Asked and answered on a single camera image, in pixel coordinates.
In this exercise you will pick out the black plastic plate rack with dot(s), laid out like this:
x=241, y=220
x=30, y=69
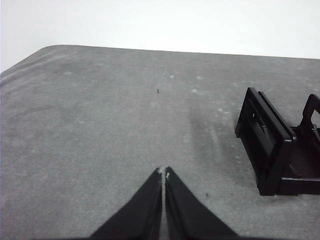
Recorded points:
x=275, y=150

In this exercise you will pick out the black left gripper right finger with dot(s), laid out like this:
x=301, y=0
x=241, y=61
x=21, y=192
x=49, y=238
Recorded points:
x=185, y=212

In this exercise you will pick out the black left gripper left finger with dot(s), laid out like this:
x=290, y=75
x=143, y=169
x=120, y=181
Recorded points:
x=142, y=210

